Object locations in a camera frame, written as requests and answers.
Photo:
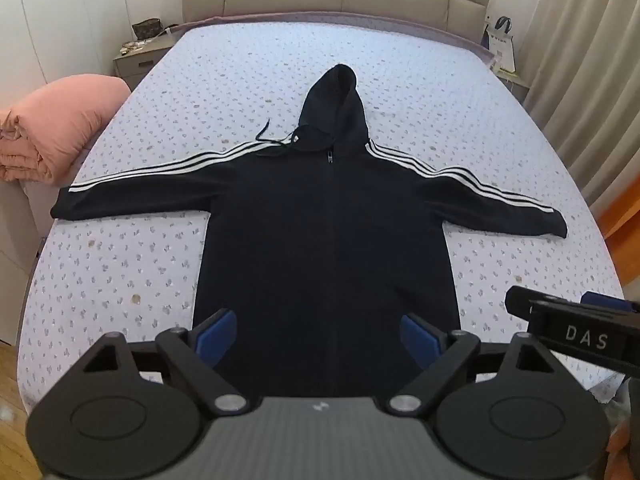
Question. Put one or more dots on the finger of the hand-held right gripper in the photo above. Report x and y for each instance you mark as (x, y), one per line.
(520, 301)
(605, 301)

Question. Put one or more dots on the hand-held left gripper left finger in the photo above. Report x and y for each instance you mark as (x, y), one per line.
(218, 336)

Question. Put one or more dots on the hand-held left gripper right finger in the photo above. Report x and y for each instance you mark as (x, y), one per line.
(416, 336)

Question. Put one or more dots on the black hoodie with white stripes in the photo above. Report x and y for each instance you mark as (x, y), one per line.
(327, 240)

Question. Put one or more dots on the wooden nightstand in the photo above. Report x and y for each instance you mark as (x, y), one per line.
(515, 85)

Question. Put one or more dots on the beige curtain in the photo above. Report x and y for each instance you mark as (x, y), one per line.
(585, 75)

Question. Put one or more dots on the bed with floral sheet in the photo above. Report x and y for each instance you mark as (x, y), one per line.
(240, 110)

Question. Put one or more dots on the white paper bag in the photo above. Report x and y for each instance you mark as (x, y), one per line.
(502, 42)

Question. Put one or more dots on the pink folded quilt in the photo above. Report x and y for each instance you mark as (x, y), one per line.
(50, 120)

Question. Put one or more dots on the grey nightstand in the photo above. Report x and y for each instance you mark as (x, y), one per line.
(137, 57)

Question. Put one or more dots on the purple mattress pad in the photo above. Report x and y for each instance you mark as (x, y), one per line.
(230, 22)

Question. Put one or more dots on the brown patterned handbag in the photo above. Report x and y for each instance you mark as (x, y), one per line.
(146, 27)

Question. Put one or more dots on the white wardrobe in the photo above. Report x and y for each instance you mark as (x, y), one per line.
(65, 15)

